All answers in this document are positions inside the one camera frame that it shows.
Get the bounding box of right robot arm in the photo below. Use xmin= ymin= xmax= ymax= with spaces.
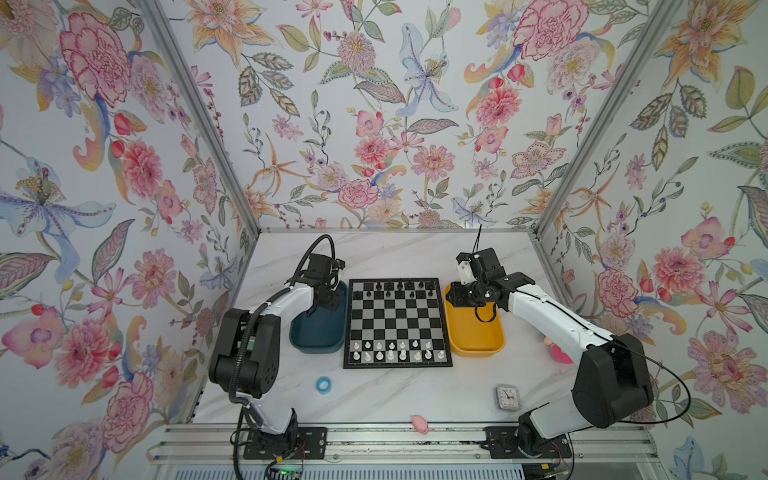
xmin=446 ymin=248 xmax=653 ymax=455

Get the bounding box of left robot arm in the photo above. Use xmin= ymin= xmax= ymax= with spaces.
xmin=208 ymin=253 xmax=348 ymax=444

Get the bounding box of yellow plastic tray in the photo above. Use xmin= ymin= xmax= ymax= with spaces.
xmin=444 ymin=286 xmax=506 ymax=358

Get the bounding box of teal plastic tray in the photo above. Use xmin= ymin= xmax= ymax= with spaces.
xmin=289 ymin=282 xmax=348 ymax=354

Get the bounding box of black white chessboard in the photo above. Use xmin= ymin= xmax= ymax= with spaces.
xmin=343 ymin=277 xmax=453 ymax=370

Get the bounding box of pink plush doll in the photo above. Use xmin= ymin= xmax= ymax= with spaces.
xmin=544 ymin=337 xmax=573 ymax=365

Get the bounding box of small white clock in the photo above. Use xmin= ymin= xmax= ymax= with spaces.
xmin=494 ymin=384 xmax=521 ymax=411

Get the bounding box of pink eraser toy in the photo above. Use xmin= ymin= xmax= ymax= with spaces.
xmin=411 ymin=415 xmax=430 ymax=435

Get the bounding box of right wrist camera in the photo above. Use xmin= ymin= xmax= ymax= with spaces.
xmin=456 ymin=254 xmax=476 ymax=285

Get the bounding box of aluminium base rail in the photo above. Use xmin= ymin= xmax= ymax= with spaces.
xmin=148 ymin=422 xmax=659 ymax=466

